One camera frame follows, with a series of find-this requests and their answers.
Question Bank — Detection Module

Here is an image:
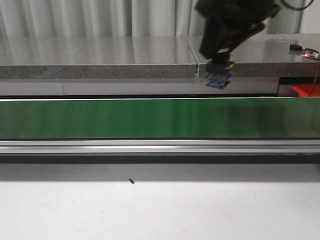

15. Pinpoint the black cloth-covered gripper body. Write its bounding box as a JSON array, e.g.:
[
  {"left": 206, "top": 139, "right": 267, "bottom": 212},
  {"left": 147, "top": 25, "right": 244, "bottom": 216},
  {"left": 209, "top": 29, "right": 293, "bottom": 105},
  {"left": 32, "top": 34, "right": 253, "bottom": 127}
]
[{"left": 194, "top": 0, "right": 281, "bottom": 60}]

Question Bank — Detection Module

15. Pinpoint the push button with blue base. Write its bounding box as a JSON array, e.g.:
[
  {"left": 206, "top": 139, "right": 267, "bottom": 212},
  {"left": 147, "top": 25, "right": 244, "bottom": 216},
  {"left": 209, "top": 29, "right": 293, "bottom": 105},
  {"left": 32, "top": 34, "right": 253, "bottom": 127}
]
[{"left": 204, "top": 60, "right": 235, "bottom": 90}]

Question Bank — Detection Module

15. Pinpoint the grey stone countertop right slab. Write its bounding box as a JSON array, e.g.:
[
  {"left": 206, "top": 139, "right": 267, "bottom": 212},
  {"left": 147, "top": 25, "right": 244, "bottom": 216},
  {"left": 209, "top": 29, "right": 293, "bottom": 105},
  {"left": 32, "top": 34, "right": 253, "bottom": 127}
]
[{"left": 187, "top": 34, "right": 320, "bottom": 79}]

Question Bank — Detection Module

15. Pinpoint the grey stone countertop slab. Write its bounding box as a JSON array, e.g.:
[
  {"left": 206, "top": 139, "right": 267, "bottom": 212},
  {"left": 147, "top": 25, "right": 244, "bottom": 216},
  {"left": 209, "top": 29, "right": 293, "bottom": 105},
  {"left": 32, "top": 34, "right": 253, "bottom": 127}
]
[
  {"left": 0, "top": 36, "right": 198, "bottom": 79},
  {"left": 187, "top": 34, "right": 320, "bottom": 79}
]

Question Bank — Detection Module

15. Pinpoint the black sensor module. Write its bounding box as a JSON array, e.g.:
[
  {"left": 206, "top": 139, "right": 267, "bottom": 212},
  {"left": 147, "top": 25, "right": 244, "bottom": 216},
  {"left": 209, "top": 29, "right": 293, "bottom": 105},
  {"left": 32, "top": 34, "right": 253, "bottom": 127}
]
[{"left": 289, "top": 44, "right": 303, "bottom": 52}]

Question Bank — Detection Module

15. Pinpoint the white cabinet front panel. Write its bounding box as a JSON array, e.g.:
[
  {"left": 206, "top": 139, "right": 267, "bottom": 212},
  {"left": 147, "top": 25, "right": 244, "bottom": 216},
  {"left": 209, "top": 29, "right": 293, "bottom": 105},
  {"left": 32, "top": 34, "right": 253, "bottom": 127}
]
[{"left": 0, "top": 77, "right": 280, "bottom": 96}]

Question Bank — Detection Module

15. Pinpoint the small green circuit board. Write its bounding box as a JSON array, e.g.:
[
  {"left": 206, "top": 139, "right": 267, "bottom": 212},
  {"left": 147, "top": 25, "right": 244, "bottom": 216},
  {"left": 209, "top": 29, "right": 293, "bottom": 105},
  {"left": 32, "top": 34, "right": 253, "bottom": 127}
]
[{"left": 302, "top": 50, "right": 320, "bottom": 60}]

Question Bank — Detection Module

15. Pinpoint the red plastic bin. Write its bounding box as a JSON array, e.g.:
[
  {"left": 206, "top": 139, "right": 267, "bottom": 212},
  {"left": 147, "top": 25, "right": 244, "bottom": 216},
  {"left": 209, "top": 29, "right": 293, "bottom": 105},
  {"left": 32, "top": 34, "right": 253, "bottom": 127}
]
[{"left": 291, "top": 84, "right": 320, "bottom": 97}]

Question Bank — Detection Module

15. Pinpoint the green conveyor belt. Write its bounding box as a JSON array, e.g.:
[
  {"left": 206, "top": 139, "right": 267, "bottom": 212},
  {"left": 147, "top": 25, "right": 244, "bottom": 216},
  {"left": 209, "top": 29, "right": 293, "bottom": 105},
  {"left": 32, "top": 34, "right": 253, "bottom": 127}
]
[{"left": 0, "top": 97, "right": 320, "bottom": 140}]

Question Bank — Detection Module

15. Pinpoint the grey stone countertop left slab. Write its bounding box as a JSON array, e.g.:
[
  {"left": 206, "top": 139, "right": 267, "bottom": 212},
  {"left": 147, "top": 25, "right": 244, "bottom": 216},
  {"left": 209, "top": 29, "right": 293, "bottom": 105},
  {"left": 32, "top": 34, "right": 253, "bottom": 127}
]
[{"left": 0, "top": 36, "right": 198, "bottom": 79}]

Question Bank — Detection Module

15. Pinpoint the black cable loop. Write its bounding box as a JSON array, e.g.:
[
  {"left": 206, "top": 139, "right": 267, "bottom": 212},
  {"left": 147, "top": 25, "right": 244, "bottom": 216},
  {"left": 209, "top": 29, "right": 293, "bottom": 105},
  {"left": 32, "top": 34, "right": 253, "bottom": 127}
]
[{"left": 280, "top": 0, "right": 316, "bottom": 11}]

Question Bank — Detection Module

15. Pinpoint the aluminium conveyor frame rail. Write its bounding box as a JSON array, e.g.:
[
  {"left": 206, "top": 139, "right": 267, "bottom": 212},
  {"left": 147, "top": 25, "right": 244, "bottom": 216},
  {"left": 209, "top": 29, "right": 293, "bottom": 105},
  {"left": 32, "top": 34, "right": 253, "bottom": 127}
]
[{"left": 0, "top": 139, "right": 320, "bottom": 156}]

